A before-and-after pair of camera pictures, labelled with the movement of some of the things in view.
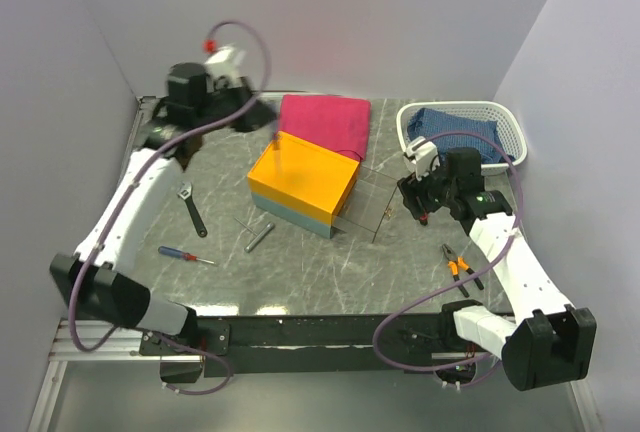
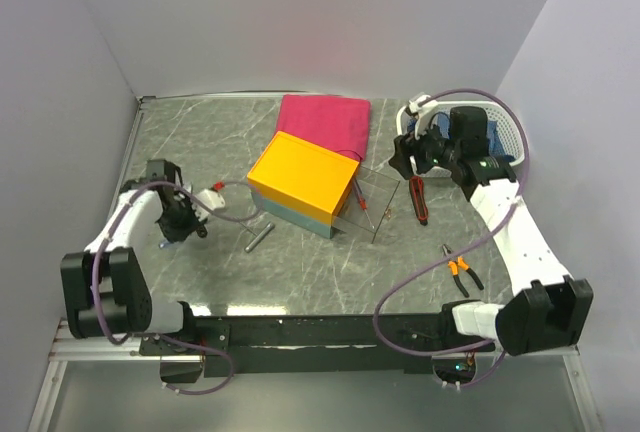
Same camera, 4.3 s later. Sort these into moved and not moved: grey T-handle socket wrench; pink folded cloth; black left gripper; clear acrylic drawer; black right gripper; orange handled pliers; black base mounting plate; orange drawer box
Moved: black left gripper; black right gripper
Not moved: orange handled pliers; clear acrylic drawer; orange drawer box; black base mounting plate; grey T-handle socket wrench; pink folded cloth
